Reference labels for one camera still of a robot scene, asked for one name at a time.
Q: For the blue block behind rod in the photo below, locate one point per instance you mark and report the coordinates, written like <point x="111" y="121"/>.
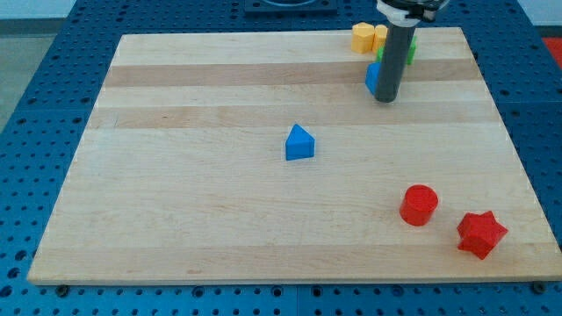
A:
<point x="371" y="77"/>

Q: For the yellow hexagon block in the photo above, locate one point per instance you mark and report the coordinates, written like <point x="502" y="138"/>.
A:
<point x="362" y="37"/>

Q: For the dark blue square fixture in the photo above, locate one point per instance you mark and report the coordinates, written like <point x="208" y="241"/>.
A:
<point x="289" y="6"/>

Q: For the blue triangular block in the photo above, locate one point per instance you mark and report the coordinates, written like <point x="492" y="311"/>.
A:
<point x="300" y="144"/>

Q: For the light wooden board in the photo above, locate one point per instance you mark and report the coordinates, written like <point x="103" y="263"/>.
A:
<point x="180" y="176"/>

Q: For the red star block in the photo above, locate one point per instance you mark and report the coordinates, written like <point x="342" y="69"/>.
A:
<point x="480" y="233"/>

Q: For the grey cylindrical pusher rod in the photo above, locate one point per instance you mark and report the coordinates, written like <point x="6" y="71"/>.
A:
<point x="393" y="62"/>

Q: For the red cylinder block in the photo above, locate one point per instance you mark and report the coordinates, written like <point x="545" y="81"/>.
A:
<point x="418" y="205"/>

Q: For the green block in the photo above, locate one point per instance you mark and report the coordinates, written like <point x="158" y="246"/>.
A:
<point x="410" y="54"/>

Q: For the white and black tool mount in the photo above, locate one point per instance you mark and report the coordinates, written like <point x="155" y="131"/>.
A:
<point x="409" y="13"/>

